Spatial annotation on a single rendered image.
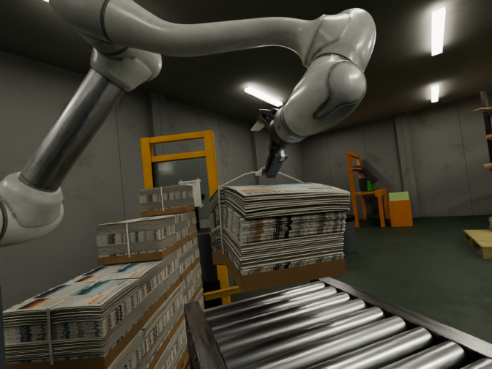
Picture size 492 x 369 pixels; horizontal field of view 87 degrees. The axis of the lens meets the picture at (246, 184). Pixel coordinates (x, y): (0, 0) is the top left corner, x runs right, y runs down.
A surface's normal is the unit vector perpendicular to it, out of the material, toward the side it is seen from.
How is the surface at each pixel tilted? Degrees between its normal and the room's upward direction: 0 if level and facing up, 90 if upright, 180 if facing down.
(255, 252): 101
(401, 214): 90
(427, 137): 90
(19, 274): 90
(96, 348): 90
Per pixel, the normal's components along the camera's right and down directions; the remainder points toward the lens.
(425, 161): -0.58, 0.03
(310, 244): 0.33, 0.12
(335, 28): -0.17, -0.33
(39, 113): 0.80, -0.11
